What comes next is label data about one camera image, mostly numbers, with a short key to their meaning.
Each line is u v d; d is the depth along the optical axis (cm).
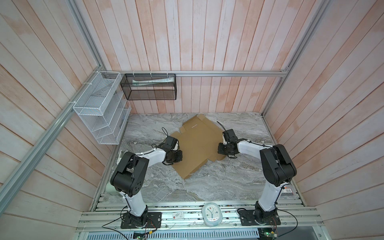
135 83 89
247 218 73
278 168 50
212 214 73
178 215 75
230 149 75
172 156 80
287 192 81
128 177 48
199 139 117
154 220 73
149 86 104
